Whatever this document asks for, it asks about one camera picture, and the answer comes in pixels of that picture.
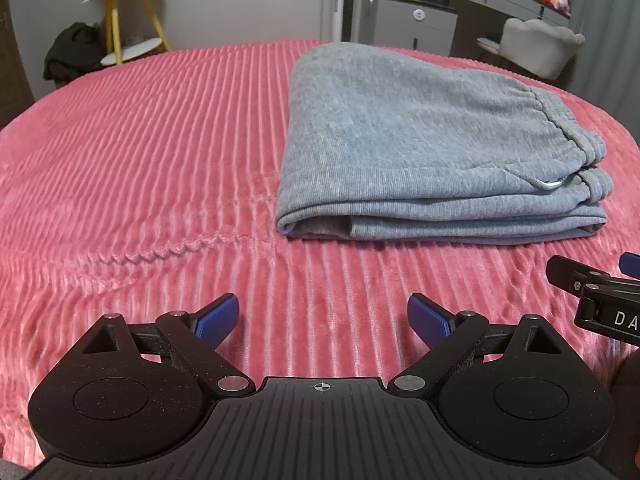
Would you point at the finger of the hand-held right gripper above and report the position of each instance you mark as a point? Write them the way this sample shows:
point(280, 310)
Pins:
point(567, 270)
point(631, 265)

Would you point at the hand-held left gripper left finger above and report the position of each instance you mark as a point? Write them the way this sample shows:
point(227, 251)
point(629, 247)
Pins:
point(217, 322)

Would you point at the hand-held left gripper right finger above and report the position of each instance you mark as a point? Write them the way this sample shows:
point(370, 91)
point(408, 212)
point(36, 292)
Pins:
point(427, 322)

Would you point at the grey pants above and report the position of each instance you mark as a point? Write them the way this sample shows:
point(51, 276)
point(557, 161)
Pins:
point(400, 135)

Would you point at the pink ribbed blanket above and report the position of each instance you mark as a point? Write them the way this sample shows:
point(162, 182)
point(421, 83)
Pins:
point(140, 160)

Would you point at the white upholstered chair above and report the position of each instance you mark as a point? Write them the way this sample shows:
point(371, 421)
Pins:
point(540, 47)

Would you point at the grey curtain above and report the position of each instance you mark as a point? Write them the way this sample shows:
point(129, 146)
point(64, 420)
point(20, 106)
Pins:
point(612, 35)

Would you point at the grey bedside cabinet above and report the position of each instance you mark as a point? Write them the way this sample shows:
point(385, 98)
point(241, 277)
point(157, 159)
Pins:
point(415, 25)

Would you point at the black cloth heap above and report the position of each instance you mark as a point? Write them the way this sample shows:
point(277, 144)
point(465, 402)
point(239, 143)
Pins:
point(72, 55)

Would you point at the yellow-legged side table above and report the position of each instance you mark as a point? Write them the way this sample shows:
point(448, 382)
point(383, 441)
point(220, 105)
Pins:
point(127, 25)

